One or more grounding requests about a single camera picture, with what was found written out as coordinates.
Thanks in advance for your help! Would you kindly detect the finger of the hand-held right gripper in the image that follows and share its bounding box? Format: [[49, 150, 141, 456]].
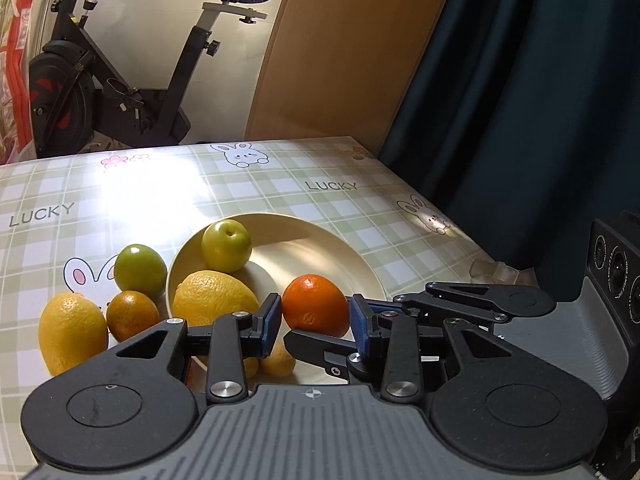
[[283, 327, 361, 376], [392, 282, 557, 331]]

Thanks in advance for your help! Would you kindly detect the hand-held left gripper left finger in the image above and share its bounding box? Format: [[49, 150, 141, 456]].
[[117, 294, 281, 403]]

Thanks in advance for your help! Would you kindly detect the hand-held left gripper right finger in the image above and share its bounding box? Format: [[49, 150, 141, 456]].
[[348, 296, 506, 403]]

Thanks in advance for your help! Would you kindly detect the small brown kiwi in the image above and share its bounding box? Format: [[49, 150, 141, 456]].
[[260, 342, 297, 378]]

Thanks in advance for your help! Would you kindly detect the bright orange tangerine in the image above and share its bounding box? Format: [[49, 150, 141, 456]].
[[282, 274, 351, 338]]

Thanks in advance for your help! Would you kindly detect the cream round plate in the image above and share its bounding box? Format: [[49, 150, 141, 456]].
[[166, 212, 386, 386]]

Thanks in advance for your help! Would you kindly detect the yellow-green apple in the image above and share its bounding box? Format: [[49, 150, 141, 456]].
[[201, 219, 252, 272]]

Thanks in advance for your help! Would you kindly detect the dull orange tangerine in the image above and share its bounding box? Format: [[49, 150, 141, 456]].
[[106, 290, 161, 343]]

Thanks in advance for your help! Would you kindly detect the green citrus fruit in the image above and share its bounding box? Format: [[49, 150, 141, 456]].
[[114, 244, 167, 298]]

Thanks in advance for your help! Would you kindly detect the large yellow lemon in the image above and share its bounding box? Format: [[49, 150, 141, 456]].
[[39, 292, 110, 377]]

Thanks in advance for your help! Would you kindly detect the green checked tablecloth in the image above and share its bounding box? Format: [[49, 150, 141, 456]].
[[0, 135, 506, 480]]

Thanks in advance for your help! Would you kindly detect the dark teal curtain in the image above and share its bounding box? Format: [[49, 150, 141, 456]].
[[377, 0, 640, 301]]

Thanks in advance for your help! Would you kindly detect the wooden board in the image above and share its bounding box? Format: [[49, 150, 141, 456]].
[[244, 0, 463, 148]]

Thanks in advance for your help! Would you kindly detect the black exercise bike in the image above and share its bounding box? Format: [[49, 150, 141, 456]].
[[27, 0, 276, 158]]

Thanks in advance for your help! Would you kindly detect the pink printed backdrop cloth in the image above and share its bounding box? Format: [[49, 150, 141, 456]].
[[0, 0, 48, 166]]

